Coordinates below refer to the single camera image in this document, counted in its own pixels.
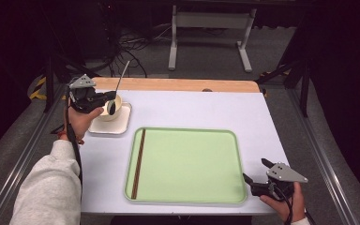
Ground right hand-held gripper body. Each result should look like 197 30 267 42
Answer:
250 161 309 203

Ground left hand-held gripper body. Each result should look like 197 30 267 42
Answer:
67 73 109 114

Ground metal spoon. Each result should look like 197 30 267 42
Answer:
107 60 131 116

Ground cream bowl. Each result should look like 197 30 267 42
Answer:
97 93 124 123

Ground white square plate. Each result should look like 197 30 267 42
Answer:
87 101 133 136

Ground green tray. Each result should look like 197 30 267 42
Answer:
124 127 248 205

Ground person's left hand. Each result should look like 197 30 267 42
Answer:
58 104 105 145

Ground person's right hand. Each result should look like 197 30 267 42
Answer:
259 182 307 223

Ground yellow black floor tape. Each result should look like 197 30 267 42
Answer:
27 76 73 101

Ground white table board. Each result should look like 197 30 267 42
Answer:
78 88 290 217

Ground black metal stand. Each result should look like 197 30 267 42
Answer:
256 46 312 118

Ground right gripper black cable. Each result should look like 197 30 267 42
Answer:
275 187 317 225

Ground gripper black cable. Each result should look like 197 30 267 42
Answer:
64 90 83 188
275 187 317 225

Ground aluminium rail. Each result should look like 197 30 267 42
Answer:
0 82 69 225
285 88 357 225

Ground red bracelet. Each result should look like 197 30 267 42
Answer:
57 130 85 145

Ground black floor cables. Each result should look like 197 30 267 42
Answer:
97 3 173 79

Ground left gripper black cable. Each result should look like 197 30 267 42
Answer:
64 90 83 188

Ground white metal stand frame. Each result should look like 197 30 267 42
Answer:
168 4 258 74

